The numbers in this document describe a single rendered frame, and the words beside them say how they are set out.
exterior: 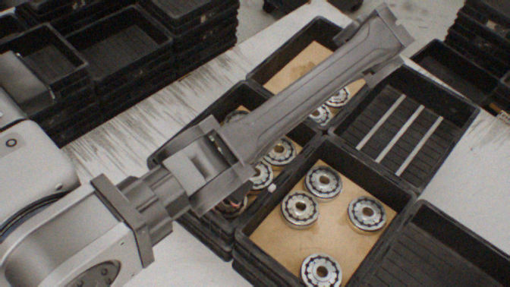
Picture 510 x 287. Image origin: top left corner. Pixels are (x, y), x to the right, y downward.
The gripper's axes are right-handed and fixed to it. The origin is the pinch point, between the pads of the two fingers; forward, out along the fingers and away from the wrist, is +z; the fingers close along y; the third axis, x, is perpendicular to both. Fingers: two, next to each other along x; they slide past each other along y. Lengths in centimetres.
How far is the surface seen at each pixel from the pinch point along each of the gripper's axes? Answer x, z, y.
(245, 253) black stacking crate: 8.6, 2.8, -11.6
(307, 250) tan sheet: -2.0, 3.7, -24.1
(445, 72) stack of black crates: -154, 57, -31
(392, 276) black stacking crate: -8.6, 3.4, -45.2
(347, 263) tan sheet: -5.0, 3.5, -34.2
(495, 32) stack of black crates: -168, 34, -41
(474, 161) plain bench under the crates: -69, 15, -53
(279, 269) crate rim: 10.7, -6.0, -21.5
